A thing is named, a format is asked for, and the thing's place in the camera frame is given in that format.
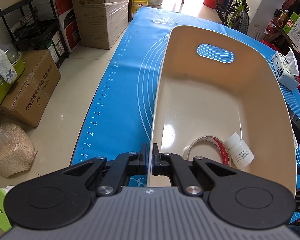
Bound white pill bottle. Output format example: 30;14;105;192
224;132;254;170

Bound white tape roll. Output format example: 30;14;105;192
183;135;232;166

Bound beige plastic storage bin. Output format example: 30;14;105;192
152;25;296;192

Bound green round stool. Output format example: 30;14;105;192
0;186;13;232

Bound clear bag of grain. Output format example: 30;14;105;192
0;124;37;177

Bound blue silicone baking mat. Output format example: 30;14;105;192
70;6;300;224

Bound brown cardboard box with text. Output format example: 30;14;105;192
0;50;61;128

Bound green plastic container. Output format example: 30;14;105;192
0;44;25;105

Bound white blue tissue box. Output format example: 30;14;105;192
271;47;300;92

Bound rolled white towel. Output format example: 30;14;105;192
0;48;17;84

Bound green white product box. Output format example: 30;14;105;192
283;13;300;47

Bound black metal shelf rack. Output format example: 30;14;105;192
0;0;69;67

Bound green black bicycle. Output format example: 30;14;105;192
215;0;249;35

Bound large wrapped cardboard box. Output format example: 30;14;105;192
72;0;129;49

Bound white freezer cabinet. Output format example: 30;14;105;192
247;0;285;41

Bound red white appliance box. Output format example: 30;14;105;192
55;0;81;54

